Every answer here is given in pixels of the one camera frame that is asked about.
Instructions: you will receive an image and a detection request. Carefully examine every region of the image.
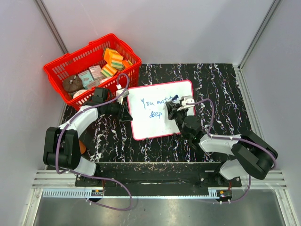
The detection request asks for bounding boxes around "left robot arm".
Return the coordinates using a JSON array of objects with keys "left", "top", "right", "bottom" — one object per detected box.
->
[{"left": 43, "top": 85, "right": 133, "bottom": 186}]

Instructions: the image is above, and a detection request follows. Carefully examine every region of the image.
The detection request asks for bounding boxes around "red plastic basket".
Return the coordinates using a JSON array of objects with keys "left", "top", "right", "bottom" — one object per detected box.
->
[{"left": 44, "top": 33, "right": 142, "bottom": 111}]

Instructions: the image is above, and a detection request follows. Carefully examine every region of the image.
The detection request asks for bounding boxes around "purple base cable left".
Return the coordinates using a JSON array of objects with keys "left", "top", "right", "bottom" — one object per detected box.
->
[{"left": 79, "top": 174, "right": 135, "bottom": 211}]

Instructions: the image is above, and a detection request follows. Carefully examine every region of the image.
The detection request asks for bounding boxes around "brown round doughnut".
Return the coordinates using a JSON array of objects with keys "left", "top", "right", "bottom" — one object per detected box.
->
[{"left": 63, "top": 75, "right": 84, "bottom": 94}]

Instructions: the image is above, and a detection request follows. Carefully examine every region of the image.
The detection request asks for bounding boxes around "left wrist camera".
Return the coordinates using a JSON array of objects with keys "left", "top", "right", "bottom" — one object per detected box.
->
[{"left": 116, "top": 84, "right": 129, "bottom": 104}]

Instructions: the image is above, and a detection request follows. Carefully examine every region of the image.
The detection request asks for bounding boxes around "striped sponge block lower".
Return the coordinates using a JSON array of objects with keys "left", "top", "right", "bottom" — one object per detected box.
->
[{"left": 101, "top": 64, "right": 118, "bottom": 78}]

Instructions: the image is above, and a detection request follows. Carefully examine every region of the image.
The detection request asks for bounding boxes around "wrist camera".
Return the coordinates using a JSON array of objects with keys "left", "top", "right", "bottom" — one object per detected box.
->
[
  {"left": 177, "top": 96, "right": 195, "bottom": 111},
  {"left": 116, "top": 84, "right": 129, "bottom": 104}
]

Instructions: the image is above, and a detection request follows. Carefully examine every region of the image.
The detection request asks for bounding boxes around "pink small box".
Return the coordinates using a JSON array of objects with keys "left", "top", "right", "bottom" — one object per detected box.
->
[{"left": 89, "top": 65, "right": 103, "bottom": 80}]

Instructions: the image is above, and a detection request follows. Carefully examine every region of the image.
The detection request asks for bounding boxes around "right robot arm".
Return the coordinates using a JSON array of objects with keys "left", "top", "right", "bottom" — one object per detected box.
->
[{"left": 166, "top": 98, "right": 278, "bottom": 186}]

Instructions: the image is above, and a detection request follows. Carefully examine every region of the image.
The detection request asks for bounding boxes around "pink framed whiteboard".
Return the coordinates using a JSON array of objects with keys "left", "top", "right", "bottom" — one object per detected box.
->
[{"left": 127, "top": 80, "right": 193, "bottom": 140}]

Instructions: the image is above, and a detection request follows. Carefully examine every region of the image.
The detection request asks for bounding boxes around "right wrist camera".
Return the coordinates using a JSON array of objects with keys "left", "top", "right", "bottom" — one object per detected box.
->
[{"left": 177, "top": 96, "right": 195, "bottom": 111}]

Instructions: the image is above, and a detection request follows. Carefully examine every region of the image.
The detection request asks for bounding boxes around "striped sponge block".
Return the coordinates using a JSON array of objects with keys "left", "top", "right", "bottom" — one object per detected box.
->
[
  {"left": 101, "top": 64, "right": 118, "bottom": 78},
  {"left": 110, "top": 54, "right": 124, "bottom": 70}
]

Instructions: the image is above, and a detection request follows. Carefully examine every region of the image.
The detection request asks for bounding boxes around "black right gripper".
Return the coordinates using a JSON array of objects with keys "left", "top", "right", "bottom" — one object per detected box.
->
[{"left": 167, "top": 101, "right": 189, "bottom": 139}]

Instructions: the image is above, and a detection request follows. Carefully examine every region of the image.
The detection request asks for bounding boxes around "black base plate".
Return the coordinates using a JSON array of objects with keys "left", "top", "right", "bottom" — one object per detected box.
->
[{"left": 80, "top": 162, "right": 239, "bottom": 188}]

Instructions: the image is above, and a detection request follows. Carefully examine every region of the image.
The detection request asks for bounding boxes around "orange cylindrical bottle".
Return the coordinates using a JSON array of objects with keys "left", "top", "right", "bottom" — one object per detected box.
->
[{"left": 79, "top": 141, "right": 87, "bottom": 154}]

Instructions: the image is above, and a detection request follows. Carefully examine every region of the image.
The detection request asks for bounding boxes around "teal small box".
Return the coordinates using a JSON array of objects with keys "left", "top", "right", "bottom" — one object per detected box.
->
[{"left": 78, "top": 70, "right": 94, "bottom": 89}]

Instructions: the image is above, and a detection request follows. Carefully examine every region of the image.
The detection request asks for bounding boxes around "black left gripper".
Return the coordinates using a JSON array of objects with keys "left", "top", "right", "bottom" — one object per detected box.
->
[{"left": 103, "top": 98, "right": 133, "bottom": 121}]

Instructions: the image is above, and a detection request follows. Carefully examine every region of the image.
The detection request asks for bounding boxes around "aluminium rail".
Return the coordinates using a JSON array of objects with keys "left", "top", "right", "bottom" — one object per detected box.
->
[{"left": 32, "top": 170, "right": 287, "bottom": 199}]

